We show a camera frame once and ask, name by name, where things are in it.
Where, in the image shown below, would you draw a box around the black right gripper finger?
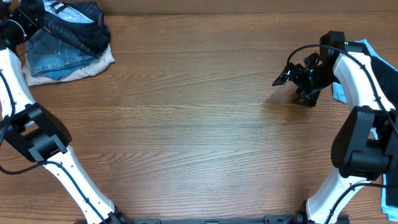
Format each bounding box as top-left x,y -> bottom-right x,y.
292,90 -> 320,108
272,65 -> 290,86

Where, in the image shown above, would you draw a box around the blue jeans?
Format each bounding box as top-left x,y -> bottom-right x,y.
25,29 -> 95,80

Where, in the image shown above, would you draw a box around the black printed cycling jersey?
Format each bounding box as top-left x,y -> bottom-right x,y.
42,1 -> 111,58

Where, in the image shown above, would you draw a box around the white cloth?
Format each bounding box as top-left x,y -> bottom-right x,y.
22,45 -> 115,86

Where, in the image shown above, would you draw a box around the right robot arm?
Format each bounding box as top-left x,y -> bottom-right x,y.
264,30 -> 397,223

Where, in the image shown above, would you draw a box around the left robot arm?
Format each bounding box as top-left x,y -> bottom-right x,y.
1,1 -> 130,224

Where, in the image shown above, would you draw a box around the black and light-blue garment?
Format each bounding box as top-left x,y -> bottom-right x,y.
332,39 -> 397,222

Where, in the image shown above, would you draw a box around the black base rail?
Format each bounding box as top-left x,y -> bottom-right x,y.
106,215 -> 293,224

